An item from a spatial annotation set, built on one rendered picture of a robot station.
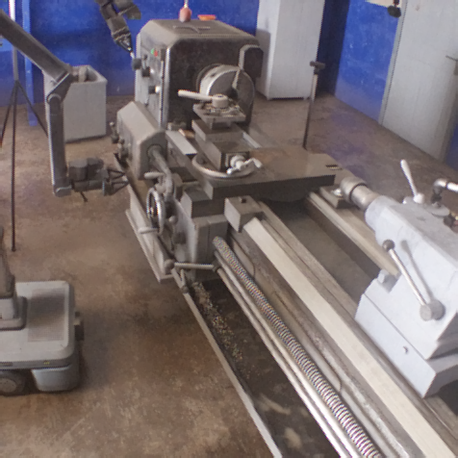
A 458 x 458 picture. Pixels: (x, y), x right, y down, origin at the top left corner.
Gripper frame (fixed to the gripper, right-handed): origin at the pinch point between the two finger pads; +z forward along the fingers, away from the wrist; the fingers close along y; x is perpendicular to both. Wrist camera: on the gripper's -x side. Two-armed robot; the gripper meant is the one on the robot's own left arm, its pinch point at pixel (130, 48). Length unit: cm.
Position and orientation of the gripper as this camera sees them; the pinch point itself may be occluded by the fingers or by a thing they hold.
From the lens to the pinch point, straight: 202.2
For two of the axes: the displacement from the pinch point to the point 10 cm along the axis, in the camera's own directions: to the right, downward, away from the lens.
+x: -8.8, 4.6, 0.7
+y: -2.2, -5.4, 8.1
